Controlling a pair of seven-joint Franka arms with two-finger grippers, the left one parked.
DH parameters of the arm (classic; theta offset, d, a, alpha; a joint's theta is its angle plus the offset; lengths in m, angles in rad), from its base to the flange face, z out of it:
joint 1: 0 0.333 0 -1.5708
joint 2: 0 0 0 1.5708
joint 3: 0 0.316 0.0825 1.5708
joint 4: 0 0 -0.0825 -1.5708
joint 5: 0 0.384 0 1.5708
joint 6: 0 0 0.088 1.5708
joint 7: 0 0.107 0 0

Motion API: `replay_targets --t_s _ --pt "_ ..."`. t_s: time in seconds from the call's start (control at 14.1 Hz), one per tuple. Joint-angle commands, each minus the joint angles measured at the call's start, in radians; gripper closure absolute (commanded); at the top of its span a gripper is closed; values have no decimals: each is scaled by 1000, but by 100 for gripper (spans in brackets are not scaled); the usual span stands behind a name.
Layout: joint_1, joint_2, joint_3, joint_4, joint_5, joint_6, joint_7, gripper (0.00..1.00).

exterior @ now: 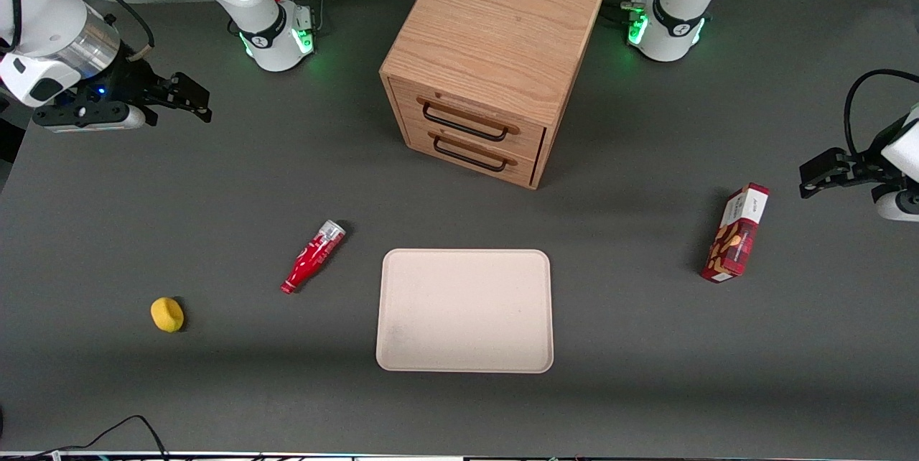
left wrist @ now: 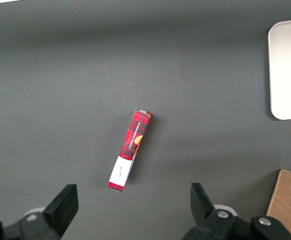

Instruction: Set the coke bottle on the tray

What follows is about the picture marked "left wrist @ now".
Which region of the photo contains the red plaid shortbread box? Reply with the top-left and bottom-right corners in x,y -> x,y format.
107,108 -> 153,194

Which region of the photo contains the wooden drawer cabinet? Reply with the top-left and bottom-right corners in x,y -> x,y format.
265,169 -> 291,240

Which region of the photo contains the beige rectangular tray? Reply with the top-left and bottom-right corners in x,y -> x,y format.
267,18 -> 291,121

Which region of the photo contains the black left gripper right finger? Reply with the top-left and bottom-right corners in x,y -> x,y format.
182,182 -> 291,240

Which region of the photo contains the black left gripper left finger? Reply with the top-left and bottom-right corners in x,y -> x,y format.
0,184 -> 79,240

